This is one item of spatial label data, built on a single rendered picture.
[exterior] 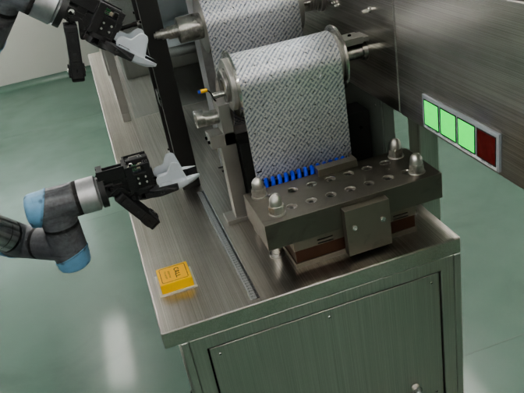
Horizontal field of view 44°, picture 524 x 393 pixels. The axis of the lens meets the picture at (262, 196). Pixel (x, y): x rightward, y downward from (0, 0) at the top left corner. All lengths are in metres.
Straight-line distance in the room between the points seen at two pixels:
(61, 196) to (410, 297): 0.77
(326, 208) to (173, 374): 1.40
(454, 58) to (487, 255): 1.86
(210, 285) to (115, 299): 1.73
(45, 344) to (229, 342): 1.72
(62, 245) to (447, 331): 0.88
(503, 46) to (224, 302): 0.71
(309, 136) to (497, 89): 0.51
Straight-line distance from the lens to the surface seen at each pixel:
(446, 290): 1.50
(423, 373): 1.62
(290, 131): 1.45
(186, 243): 1.55
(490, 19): 1.09
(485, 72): 1.13
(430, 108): 1.30
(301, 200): 1.36
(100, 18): 1.32
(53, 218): 1.39
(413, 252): 1.40
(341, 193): 1.37
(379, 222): 1.37
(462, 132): 1.21
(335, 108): 1.47
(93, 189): 1.38
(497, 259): 2.96
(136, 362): 2.69
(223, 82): 1.41
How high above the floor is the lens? 1.68
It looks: 28 degrees down
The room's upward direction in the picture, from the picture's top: 11 degrees counter-clockwise
